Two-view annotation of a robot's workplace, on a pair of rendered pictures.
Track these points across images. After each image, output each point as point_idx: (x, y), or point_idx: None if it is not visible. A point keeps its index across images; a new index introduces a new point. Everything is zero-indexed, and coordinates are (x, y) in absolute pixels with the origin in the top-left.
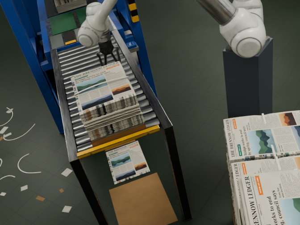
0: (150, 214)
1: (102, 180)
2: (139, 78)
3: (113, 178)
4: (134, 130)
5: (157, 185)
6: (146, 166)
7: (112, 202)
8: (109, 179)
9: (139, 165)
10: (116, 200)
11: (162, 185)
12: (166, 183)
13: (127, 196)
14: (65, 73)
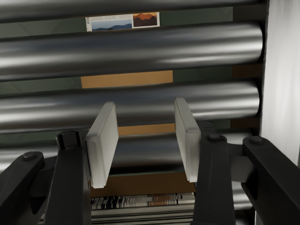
0: (139, 127)
1: (65, 22)
2: (280, 53)
3: (87, 28)
4: None
5: (164, 77)
6: (156, 22)
7: (81, 83)
8: (78, 26)
9: (143, 15)
10: (89, 81)
11: (172, 80)
12: (181, 78)
13: (109, 81)
14: None
